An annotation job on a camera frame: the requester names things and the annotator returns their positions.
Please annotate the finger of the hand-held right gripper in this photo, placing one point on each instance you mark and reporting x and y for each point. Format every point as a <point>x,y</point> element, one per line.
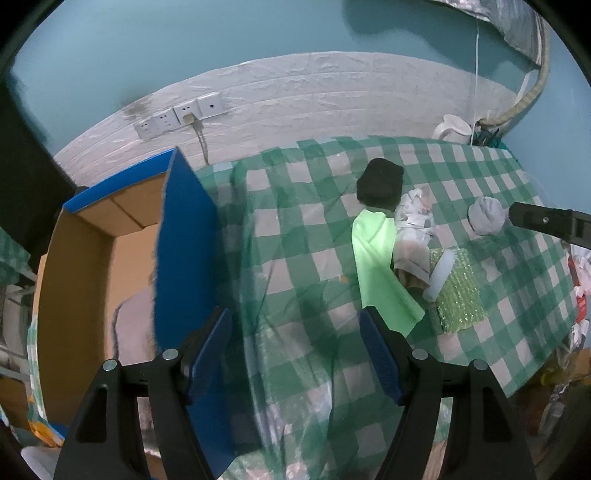
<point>545,220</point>

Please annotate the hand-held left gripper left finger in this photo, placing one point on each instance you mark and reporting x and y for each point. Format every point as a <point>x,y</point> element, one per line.
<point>210,350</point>

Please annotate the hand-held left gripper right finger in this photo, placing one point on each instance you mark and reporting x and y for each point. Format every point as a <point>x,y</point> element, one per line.
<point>378,355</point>

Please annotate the grey sock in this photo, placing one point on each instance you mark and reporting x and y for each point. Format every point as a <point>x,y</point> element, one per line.
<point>487,217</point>

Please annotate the grey cloth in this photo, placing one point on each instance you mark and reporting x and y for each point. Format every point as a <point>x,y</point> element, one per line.
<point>134,323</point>

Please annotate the white foam piece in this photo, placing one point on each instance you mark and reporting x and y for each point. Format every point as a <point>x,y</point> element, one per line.
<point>438,277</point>

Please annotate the green sequin cloth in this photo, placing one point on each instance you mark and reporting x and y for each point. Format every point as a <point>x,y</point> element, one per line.
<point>461,300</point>

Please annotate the patterned cloth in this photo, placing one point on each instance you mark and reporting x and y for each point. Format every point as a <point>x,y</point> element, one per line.
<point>413,230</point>

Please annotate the blue-edged cardboard box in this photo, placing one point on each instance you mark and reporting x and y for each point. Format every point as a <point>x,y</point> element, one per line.
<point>83,277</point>

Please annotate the black knit hat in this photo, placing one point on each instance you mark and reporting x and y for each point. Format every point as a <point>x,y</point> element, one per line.
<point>379,184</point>

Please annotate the crumpled plastic bags pile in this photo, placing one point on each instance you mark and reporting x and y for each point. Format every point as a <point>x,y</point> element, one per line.
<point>579,277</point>

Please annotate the white plastic jug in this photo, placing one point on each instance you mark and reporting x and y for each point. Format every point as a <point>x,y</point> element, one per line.
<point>450,129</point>

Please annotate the yellow green patterned bag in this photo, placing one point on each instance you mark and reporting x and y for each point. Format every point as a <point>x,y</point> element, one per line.
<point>44,427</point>

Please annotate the silver foil sheet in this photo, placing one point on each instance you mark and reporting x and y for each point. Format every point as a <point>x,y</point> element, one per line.
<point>512,23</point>

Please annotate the white foam roll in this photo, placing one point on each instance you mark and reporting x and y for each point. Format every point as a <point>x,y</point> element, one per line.
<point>39,464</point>

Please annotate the dark hanging cloth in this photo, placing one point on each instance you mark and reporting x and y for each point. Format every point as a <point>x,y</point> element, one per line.
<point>32,175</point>

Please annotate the white round-hole wall socket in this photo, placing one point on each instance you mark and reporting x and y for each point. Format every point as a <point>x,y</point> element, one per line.
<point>211,104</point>

